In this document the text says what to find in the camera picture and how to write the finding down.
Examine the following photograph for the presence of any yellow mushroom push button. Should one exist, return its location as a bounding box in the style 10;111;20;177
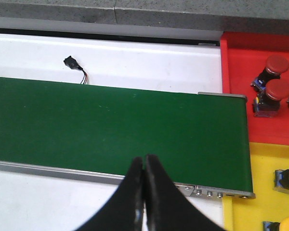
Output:
274;169;289;194
263;217;289;231

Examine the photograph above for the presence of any aluminium conveyor side rail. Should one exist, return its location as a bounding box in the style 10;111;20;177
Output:
0;161;256;199

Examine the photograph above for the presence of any red block at right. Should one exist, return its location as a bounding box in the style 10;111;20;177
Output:
220;32;289;145

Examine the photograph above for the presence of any yellow sorting tray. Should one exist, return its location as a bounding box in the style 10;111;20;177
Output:
222;142;289;231

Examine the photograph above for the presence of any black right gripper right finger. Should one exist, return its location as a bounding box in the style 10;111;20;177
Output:
144;154;223;231

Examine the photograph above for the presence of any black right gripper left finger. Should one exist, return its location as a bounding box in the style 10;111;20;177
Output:
77;157;144;231

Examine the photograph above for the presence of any grey stone countertop slab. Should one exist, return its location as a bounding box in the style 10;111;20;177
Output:
0;0;289;35

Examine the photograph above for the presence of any green conveyor belt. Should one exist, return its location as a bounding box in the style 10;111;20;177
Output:
0;77;253;193

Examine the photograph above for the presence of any black and red cable bundle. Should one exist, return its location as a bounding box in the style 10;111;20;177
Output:
63;55;90;85

